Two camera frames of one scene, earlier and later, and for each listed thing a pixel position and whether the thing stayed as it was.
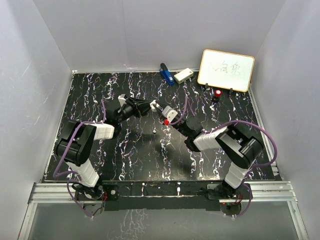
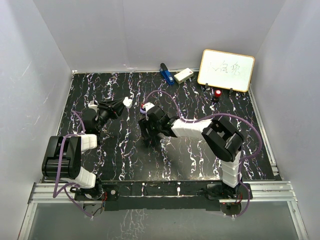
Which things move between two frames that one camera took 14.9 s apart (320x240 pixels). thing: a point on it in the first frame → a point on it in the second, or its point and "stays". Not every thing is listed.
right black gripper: [160, 113] → [144, 123]
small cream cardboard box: [183, 75] stays
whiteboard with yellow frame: [225, 70] stays
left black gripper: [139, 106] → [117, 106]
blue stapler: [166, 73] stays
